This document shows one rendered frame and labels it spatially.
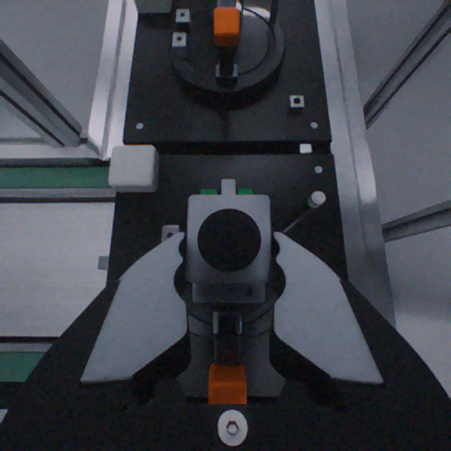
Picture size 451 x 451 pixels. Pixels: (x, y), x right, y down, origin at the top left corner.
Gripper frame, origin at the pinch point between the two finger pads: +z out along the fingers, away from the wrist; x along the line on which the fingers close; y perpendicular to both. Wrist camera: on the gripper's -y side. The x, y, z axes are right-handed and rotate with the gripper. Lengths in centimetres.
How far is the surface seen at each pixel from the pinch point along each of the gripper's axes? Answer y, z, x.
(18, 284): 12.9, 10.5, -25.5
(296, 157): -1.0, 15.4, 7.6
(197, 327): 10.6, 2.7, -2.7
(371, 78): -10.3, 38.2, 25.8
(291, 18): -16.4, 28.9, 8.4
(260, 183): 1.3, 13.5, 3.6
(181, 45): -12.1, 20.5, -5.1
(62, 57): -14, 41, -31
